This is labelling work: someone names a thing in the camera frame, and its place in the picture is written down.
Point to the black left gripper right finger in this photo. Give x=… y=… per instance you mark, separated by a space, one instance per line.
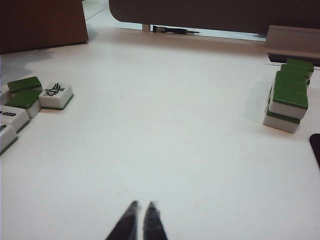
x=153 y=225

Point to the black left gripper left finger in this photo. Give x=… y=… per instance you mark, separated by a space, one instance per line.
x=127 y=225

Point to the white mahjong tile black print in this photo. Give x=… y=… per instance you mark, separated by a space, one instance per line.
x=15 y=117
x=7 y=140

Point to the white mahjong tile bird print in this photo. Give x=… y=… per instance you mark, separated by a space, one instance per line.
x=55 y=95

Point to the gray tile rack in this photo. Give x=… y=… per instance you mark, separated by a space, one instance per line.
x=292 y=37

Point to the black mouse mat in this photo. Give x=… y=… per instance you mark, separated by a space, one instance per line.
x=316 y=150

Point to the dark pen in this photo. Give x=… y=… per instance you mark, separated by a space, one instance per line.
x=175 y=30

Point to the taupe desk divider panel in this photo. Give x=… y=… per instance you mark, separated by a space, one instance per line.
x=212 y=12

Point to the brown wooden box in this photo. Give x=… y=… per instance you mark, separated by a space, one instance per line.
x=37 y=22

